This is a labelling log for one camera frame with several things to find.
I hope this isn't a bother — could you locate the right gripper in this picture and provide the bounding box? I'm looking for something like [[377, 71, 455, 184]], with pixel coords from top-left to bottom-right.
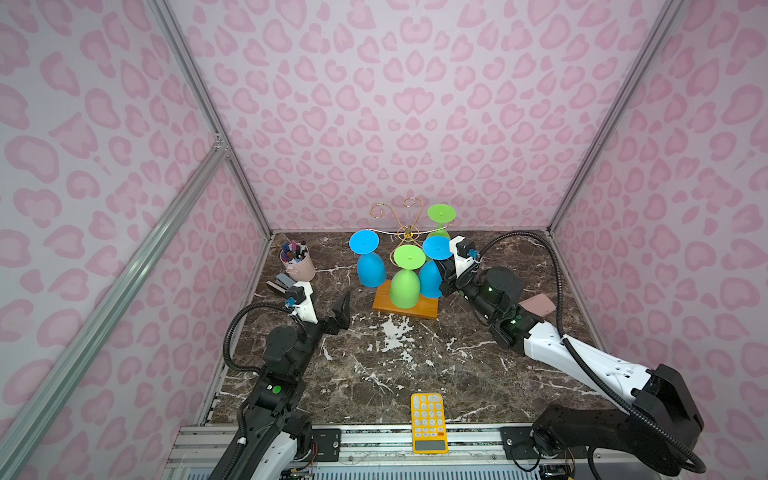
[[431, 250, 500, 322]]

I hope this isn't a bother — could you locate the blue wine glass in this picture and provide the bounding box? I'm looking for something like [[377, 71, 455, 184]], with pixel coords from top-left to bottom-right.
[[349, 230, 387, 288], [419, 235, 452, 299]]

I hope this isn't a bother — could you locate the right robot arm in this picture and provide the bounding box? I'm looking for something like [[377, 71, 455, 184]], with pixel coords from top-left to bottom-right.
[[436, 257, 706, 477]]

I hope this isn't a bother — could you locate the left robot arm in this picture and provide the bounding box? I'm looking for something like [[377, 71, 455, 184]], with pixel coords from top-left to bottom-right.
[[210, 291, 351, 479]]

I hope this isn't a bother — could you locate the orange wooden rack base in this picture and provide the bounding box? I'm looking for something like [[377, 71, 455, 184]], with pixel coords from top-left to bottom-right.
[[371, 280, 440, 321]]

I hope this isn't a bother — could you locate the front green wine glass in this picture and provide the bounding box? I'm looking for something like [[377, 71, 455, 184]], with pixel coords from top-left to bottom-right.
[[390, 244, 426, 310]]

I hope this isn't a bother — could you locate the green wine glass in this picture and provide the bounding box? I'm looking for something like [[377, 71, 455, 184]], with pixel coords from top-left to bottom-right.
[[427, 204, 457, 240], [390, 244, 426, 310]]

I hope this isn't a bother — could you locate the back green wine glass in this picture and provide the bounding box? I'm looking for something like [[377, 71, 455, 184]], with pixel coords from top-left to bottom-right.
[[427, 204, 457, 240]]

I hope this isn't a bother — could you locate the cream and blue stapler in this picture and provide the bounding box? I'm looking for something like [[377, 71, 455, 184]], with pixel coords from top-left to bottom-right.
[[266, 273, 295, 298]]

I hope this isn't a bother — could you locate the pink metal pen bucket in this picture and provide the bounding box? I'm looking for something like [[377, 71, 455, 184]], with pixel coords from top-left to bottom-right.
[[279, 241, 316, 282]]

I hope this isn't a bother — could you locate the pink case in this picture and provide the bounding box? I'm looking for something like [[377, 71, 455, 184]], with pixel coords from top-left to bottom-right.
[[520, 294, 556, 318]]

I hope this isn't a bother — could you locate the yellow calculator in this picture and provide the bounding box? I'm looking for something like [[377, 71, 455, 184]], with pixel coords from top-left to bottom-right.
[[410, 393, 449, 455]]

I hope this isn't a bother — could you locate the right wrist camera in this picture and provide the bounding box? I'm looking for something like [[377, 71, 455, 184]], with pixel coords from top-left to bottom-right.
[[449, 235, 479, 270]]

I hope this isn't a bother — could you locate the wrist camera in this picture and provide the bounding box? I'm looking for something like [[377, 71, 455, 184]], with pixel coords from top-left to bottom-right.
[[285, 281, 318, 324], [449, 235, 479, 270]]

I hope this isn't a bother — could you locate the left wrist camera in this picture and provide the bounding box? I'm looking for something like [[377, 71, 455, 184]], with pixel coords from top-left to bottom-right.
[[285, 281, 318, 324]]

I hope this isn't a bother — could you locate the gold wire glass rack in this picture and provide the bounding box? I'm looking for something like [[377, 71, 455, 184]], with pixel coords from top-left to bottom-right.
[[367, 196, 451, 248]]

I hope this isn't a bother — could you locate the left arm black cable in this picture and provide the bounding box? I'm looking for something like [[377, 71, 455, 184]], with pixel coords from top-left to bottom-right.
[[222, 302, 298, 374]]

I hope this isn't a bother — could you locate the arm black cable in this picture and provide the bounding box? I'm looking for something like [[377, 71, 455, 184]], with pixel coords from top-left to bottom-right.
[[222, 302, 298, 374], [476, 230, 708, 475]]

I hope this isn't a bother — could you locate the aluminium front rail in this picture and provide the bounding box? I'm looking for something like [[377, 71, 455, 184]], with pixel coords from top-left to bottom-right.
[[158, 422, 685, 480]]

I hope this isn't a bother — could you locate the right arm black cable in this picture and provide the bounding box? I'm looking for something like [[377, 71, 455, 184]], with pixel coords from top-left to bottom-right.
[[476, 230, 708, 475]]

